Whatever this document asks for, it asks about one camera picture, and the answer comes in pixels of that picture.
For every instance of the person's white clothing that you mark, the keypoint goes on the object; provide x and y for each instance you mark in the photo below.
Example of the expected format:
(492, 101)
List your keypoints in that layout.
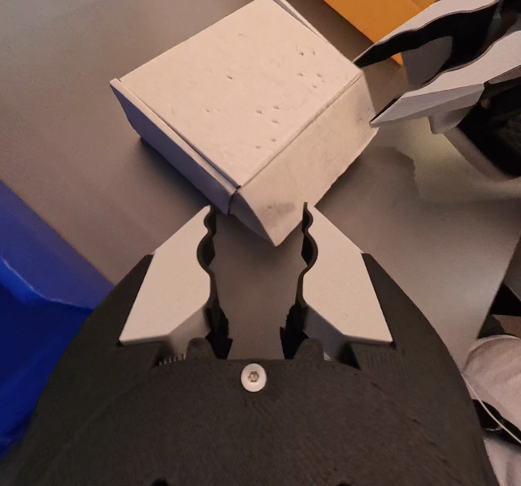
(496, 372)

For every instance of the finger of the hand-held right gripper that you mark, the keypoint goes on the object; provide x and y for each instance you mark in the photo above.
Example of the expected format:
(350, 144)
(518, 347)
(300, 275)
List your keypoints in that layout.
(456, 0)
(439, 95)

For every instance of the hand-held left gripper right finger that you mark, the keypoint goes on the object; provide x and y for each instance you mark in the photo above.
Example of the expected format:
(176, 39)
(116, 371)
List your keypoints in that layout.
(346, 299)

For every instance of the white cardboard box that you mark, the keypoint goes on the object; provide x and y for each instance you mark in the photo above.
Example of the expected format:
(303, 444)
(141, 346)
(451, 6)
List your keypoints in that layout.
(244, 95)

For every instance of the blue plastic bin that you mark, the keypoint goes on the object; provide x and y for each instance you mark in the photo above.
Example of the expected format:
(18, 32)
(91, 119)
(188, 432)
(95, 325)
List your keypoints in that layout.
(36, 311)

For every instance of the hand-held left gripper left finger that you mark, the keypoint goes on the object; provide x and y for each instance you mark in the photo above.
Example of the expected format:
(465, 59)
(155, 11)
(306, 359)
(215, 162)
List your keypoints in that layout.
(171, 294)

